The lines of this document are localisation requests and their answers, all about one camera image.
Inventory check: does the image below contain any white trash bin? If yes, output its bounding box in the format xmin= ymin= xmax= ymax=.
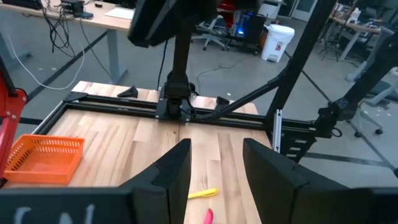
xmin=260 ymin=24 xmax=296 ymax=63

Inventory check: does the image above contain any round wooden table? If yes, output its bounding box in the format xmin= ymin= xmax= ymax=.
xmin=329 ymin=12 xmax=383 ymax=62

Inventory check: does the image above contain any grey office chair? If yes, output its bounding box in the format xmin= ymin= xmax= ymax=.
xmin=190 ymin=14 xmax=230 ymax=52

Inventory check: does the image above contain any white keyboard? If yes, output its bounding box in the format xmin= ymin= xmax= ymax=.
xmin=104 ymin=7 xmax=136 ymax=21

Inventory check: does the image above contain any black upright frame post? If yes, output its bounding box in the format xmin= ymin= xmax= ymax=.
xmin=263 ymin=0 xmax=338 ymax=131

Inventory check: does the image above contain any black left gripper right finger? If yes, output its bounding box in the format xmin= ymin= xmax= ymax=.
xmin=242 ymin=138 xmax=398 ymax=224

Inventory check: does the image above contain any black cable bundle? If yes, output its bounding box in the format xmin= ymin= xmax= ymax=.
xmin=42 ymin=6 xmax=77 ymax=58

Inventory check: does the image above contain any grey desk leg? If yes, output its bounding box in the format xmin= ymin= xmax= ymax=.
xmin=104 ymin=29 xmax=129 ymax=85

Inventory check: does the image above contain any flat black desktop device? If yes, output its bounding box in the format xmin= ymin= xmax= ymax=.
xmin=1 ymin=0 xmax=43 ymax=10

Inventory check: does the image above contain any pink highlighter marker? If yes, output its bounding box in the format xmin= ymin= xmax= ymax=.
xmin=203 ymin=208 xmax=215 ymax=224

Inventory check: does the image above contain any black aluminium table frame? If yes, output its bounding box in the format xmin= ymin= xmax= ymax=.
xmin=32 ymin=91 xmax=317 ymax=162

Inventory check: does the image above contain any black slanted frame beam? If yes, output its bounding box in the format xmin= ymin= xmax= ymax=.
xmin=313 ymin=29 xmax=398 ymax=139

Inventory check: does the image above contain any orange plastic basket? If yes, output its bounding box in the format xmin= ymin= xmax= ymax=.
xmin=3 ymin=134 xmax=86 ymax=185

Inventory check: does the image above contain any silver mounting plate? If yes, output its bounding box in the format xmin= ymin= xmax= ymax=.
xmin=272 ymin=108 xmax=284 ymax=154

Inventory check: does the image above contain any black diagonal frame brace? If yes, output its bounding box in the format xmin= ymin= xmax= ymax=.
xmin=198 ymin=72 xmax=292 ymax=121

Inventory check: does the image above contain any white floor cable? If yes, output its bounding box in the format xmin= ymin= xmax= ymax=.
xmin=6 ymin=30 xmax=86 ymax=91

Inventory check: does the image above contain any yellow highlighter marker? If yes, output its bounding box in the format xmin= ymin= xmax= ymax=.
xmin=187 ymin=187 xmax=220 ymax=200

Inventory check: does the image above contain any black triangular bracket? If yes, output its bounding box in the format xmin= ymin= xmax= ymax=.
xmin=117 ymin=85 xmax=139 ymax=99
xmin=215 ymin=96 xmax=239 ymax=110

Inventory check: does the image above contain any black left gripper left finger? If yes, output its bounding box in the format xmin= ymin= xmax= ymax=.
xmin=0 ymin=138 xmax=192 ymax=224

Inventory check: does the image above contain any wooden desk top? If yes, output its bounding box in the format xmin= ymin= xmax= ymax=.
xmin=0 ymin=0 xmax=135 ymax=31

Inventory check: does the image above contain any black computer tower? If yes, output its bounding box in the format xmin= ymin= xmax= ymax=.
xmin=229 ymin=9 xmax=267 ymax=54

